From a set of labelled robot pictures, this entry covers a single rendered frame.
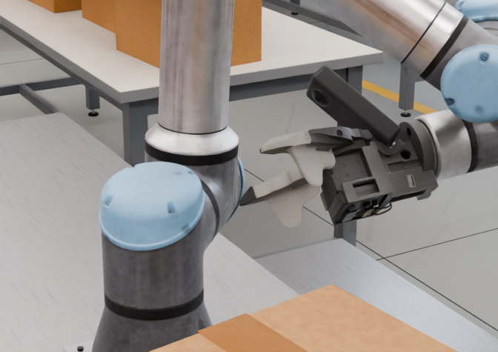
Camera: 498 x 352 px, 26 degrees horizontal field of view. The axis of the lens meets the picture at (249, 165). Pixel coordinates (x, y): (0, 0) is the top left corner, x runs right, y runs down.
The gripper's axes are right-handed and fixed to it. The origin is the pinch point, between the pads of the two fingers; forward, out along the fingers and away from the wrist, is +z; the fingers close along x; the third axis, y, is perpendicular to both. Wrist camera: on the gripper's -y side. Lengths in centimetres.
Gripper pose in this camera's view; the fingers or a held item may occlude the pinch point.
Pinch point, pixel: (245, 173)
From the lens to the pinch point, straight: 116.0
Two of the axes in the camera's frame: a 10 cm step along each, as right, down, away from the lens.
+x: -1.5, 3.9, 9.1
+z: -9.4, 2.2, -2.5
